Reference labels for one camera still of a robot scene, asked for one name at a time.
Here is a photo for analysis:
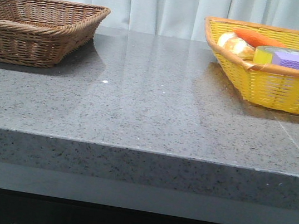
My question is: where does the yellow packing tape roll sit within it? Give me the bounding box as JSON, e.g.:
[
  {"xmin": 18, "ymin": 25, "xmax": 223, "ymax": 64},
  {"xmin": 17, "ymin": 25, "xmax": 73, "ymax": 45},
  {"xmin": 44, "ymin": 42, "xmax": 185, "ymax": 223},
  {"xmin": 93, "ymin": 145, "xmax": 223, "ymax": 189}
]
[{"xmin": 253, "ymin": 46, "xmax": 299, "ymax": 64}]

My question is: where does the toy bread roll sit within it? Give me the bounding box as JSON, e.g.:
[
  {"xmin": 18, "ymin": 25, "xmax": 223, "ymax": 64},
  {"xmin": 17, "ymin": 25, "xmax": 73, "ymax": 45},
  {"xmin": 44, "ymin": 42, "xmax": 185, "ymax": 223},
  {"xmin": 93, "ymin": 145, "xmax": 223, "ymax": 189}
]
[{"xmin": 217, "ymin": 32, "xmax": 255, "ymax": 60}]

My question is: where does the orange toy carrot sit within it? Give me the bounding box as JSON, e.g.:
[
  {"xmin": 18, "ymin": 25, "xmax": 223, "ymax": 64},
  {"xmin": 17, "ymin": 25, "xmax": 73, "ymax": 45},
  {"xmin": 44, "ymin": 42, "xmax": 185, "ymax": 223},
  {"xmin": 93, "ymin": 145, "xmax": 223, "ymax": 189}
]
[{"xmin": 233, "ymin": 28, "xmax": 287, "ymax": 48}]

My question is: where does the yellow woven basket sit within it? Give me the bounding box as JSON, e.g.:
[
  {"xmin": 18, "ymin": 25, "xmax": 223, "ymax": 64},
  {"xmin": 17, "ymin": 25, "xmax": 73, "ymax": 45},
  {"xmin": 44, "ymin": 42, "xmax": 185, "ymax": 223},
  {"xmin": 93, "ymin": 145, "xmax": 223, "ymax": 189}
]
[{"xmin": 205, "ymin": 16, "xmax": 299, "ymax": 114}]

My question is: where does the brown wicker basket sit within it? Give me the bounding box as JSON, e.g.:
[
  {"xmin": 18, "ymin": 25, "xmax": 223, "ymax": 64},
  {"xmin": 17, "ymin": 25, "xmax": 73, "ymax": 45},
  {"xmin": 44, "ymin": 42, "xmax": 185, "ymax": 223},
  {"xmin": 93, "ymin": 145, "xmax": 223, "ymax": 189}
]
[{"xmin": 0, "ymin": 0, "xmax": 111, "ymax": 68}]

